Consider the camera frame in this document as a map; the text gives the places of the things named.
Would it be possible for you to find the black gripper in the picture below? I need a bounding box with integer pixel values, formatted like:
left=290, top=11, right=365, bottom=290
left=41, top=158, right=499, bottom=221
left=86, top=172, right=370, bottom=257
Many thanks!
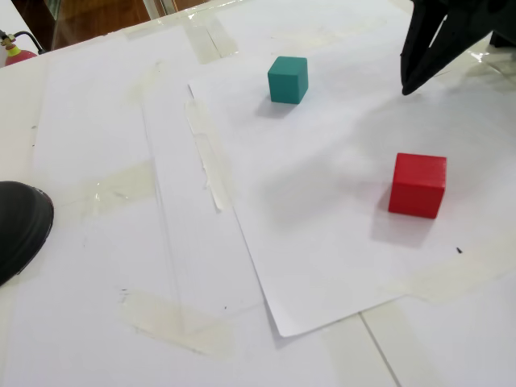
left=400, top=0, right=516, bottom=97

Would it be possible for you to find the red cube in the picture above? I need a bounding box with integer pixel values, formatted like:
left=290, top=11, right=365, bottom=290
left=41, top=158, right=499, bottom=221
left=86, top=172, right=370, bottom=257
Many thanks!
left=388, top=152, right=447, bottom=220

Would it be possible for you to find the teal blue cube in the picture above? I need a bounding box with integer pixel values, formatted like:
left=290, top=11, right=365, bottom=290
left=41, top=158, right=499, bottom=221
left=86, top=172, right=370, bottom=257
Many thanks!
left=267, top=56, right=310, bottom=105

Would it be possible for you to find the clear shiny tape strip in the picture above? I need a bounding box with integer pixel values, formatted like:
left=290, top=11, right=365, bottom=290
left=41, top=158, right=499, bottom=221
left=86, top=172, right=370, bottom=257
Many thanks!
left=54, top=159, right=158, bottom=221
left=437, top=48, right=516, bottom=96

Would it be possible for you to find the small white paper sheet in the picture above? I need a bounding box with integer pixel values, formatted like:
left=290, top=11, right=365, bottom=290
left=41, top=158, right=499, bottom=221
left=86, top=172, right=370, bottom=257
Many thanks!
left=187, top=35, right=516, bottom=339

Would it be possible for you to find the beige masking tape strip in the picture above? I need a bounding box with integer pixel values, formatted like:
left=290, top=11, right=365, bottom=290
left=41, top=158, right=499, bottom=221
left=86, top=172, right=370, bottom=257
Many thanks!
left=118, top=288, right=237, bottom=359
left=123, top=59, right=169, bottom=108
left=177, top=14, right=241, bottom=65
left=378, top=229, right=516, bottom=308
left=322, top=300, right=408, bottom=387
left=183, top=98, right=235, bottom=214

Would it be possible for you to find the large white paper sheet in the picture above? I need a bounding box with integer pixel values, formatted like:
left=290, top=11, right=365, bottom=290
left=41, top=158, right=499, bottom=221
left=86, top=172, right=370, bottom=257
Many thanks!
left=140, top=0, right=516, bottom=387
left=0, top=26, right=283, bottom=387

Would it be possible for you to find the brown wooden cabinet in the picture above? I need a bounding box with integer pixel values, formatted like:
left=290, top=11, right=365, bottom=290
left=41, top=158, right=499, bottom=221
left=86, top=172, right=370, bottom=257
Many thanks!
left=10, top=0, right=170, bottom=52

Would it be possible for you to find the red fire extinguisher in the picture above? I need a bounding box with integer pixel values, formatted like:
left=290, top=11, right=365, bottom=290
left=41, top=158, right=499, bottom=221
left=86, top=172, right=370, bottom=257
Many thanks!
left=0, top=28, right=48, bottom=68

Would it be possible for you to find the black round stand base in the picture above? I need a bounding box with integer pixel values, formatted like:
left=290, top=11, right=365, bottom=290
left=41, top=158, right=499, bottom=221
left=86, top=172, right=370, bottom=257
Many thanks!
left=0, top=181, right=55, bottom=288

